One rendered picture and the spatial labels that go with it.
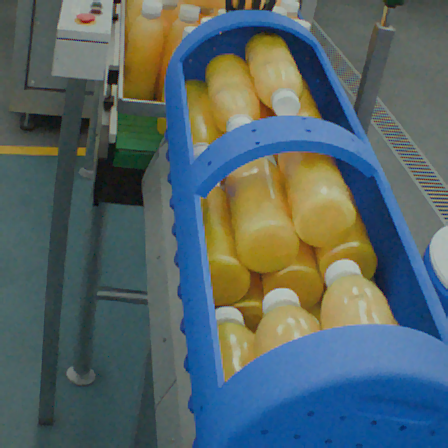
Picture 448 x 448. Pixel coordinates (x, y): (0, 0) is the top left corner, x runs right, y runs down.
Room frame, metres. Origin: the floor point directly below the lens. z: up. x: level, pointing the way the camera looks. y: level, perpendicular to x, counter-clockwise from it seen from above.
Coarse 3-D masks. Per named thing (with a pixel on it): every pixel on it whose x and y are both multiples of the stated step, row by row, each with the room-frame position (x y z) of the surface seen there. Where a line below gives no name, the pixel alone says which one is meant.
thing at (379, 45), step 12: (372, 36) 1.94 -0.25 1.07; (384, 36) 1.92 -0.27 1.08; (372, 48) 1.92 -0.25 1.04; (384, 48) 1.92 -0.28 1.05; (372, 60) 1.91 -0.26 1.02; (384, 60) 1.92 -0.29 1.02; (372, 72) 1.91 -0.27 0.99; (360, 84) 1.94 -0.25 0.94; (372, 84) 1.92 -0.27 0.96; (360, 96) 1.92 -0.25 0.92; (372, 96) 1.92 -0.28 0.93; (360, 108) 1.91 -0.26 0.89; (372, 108) 1.92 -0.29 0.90; (360, 120) 1.91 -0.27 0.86
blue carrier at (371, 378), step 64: (192, 64) 1.42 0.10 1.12; (320, 64) 1.46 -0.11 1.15; (256, 128) 1.02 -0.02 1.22; (320, 128) 1.03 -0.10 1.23; (192, 192) 0.97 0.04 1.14; (384, 192) 0.96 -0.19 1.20; (192, 256) 0.86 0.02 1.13; (384, 256) 1.03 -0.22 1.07; (192, 320) 0.77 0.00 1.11; (192, 384) 0.70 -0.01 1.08; (256, 384) 0.60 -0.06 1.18; (320, 384) 0.58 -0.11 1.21; (384, 384) 0.59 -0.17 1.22
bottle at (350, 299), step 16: (352, 272) 0.80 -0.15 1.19; (336, 288) 0.76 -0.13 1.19; (352, 288) 0.75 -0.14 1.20; (368, 288) 0.75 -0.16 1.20; (336, 304) 0.74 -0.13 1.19; (352, 304) 0.73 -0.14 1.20; (368, 304) 0.73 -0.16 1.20; (384, 304) 0.74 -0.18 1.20; (336, 320) 0.72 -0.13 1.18; (352, 320) 0.70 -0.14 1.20; (368, 320) 0.70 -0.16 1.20; (384, 320) 0.71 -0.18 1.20
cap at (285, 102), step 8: (280, 96) 1.21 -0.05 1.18; (288, 96) 1.22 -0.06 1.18; (296, 96) 1.23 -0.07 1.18; (272, 104) 1.22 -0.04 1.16; (280, 104) 1.21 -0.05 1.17; (288, 104) 1.22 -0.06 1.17; (296, 104) 1.22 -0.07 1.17; (280, 112) 1.21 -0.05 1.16; (288, 112) 1.22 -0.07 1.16; (296, 112) 1.22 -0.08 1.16
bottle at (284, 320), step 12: (288, 300) 0.79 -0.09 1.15; (264, 312) 0.78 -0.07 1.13; (276, 312) 0.75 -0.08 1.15; (288, 312) 0.75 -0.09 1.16; (300, 312) 0.75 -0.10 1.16; (264, 324) 0.74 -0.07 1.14; (276, 324) 0.73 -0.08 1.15; (288, 324) 0.73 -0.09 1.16; (300, 324) 0.73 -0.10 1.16; (312, 324) 0.74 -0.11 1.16; (264, 336) 0.72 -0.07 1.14; (276, 336) 0.71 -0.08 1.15; (288, 336) 0.71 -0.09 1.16; (300, 336) 0.71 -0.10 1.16; (264, 348) 0.71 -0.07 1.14
